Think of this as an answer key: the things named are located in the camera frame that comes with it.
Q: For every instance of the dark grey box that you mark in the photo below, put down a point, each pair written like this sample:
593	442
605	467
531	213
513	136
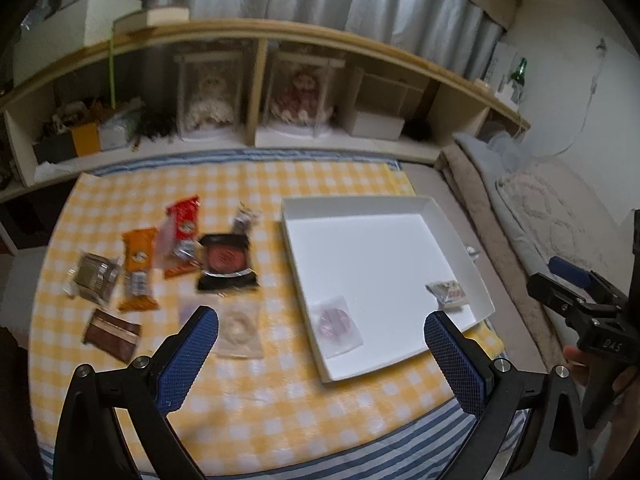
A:
52	147

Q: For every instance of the white tissue box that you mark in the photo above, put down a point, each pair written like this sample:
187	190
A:
120	130

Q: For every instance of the person's right forearm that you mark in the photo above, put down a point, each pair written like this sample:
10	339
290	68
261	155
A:
627	435

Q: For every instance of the small dark candy packet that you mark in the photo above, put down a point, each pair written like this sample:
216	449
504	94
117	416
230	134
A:
246	220

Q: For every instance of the small silver wrapper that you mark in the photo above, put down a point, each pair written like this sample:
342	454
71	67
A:
471	251

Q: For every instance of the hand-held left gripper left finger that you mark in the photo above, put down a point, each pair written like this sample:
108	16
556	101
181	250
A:
192	355

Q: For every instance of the black packet with red round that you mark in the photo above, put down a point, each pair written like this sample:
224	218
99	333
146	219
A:
225	260

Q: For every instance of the red doll in clear case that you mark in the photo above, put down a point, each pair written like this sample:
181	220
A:
300	97

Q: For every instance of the clear pink cookie packet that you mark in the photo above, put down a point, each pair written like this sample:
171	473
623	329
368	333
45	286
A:
334	322

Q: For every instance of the folded beige blanket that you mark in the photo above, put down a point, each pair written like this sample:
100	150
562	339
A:
480	210

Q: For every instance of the brown snack packet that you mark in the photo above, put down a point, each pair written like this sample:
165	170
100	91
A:
111	332

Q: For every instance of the black fuzzy object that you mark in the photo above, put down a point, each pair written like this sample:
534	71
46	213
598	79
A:
417	131

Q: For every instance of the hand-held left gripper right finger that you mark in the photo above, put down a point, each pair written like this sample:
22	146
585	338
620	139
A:
452	355

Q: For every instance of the cream wooden low shelf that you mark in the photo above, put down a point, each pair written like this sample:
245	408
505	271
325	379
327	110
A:
300	35

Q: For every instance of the clear pinkish snack packet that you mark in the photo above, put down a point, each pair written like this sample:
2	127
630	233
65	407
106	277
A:
165	240

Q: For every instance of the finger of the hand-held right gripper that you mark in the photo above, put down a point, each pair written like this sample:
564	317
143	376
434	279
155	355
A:
550	292
567	270

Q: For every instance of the white patterned cushion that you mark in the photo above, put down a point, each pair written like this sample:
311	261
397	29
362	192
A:
555	220

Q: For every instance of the small white box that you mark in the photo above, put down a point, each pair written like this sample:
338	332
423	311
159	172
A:
375	124

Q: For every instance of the light blue blanket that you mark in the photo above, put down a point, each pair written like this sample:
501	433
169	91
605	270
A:
485	150

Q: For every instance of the white crumpled paper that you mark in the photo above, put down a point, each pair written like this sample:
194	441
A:
50	167

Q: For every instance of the person's right hand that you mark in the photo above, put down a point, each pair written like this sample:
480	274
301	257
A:
575	362

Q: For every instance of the white bottle holder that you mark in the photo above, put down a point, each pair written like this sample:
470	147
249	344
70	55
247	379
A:
507	92

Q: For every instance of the green glass bottle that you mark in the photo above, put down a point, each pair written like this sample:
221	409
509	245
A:
519	77

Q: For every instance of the square tart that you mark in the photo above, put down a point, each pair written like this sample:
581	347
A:
94	276

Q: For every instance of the large white box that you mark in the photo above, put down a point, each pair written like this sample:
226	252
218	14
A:
75	25

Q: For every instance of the orange box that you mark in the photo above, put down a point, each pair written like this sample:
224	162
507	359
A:
86	139

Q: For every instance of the small white snack packet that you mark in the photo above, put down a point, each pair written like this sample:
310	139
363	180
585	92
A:
448	292

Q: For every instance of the white doll in clear case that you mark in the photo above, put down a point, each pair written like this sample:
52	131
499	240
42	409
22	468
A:
207	100

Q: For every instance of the white cardboard tray box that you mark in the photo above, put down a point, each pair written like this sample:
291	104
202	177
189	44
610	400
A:
370	255

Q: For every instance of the orange snack packet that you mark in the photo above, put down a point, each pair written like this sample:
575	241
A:
139	255

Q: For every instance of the red snack packet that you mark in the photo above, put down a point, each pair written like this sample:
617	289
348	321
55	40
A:
185	220

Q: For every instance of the shelf clutter pile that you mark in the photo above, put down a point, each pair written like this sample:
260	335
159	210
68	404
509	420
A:
75	115

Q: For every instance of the clear beige donut packet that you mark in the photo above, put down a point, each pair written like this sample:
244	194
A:
240	327

